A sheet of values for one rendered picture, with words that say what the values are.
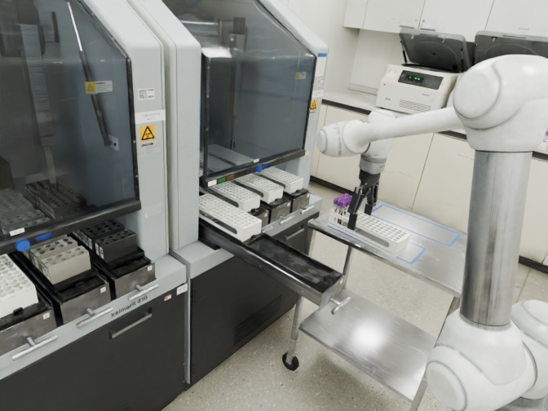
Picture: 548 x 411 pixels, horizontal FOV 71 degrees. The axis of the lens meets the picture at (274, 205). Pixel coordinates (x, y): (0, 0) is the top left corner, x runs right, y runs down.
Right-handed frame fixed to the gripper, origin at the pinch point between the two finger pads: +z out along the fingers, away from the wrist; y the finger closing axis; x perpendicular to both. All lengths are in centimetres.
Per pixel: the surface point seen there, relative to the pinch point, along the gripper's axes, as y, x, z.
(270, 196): -9.3, 38.2, 2.9
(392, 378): -1, -30, 60
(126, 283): -79, 30, 10
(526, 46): 219, 13, -64
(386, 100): 191, 95, -11
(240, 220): -36.0, 27.4, 0.8
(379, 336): 16, -14, 60
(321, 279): -33.1, -8.3, 7.1
